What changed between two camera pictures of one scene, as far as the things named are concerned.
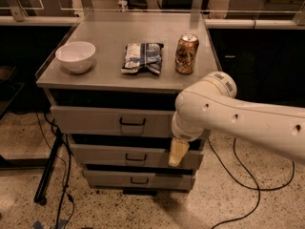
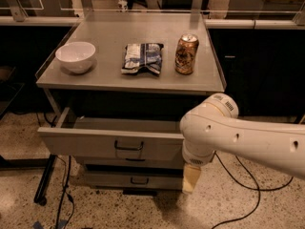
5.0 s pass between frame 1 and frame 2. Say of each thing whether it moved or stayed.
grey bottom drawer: stayed
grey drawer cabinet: stayed
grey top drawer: moved
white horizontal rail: stayed
